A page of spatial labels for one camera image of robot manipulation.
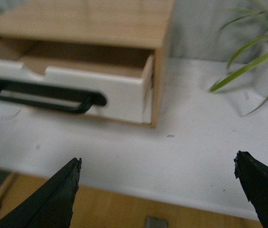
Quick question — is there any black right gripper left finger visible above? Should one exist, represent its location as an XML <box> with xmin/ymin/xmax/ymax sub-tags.
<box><xmin>0</xmin><ymin>158</ymin><xmax>82</xmax><ymax>228</ymax></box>

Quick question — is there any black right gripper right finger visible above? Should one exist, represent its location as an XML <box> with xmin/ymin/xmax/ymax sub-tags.
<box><xmin>234</xmin><ymin>151</ymin><xmax>268</xmax><ymax>228</ymax></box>

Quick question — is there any wooden drawer cabinet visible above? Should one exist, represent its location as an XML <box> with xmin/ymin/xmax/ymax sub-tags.
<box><xmin>0</xmin><ymin>0</ymin><xmax>175</xmax><ymax>127</ymax></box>

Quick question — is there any grey floor outlet plate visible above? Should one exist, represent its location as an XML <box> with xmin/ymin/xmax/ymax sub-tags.
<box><xmin>144</xmin><ymin>217</ymin><xmax>169</xmax><ymax>228</ymax></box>

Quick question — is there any green leafy plant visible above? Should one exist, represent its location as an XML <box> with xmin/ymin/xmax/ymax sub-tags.
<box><xmin>209</xmin><ymin>0</ymin><xmax>268</xmax><ymax>115</ymax></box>

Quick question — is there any white drawer with black handle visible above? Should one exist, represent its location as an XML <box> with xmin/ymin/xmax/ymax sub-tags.
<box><xmin>0</xmin><ymin>39</ymin><xmax>153</xmax><ymax>124</ymax></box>

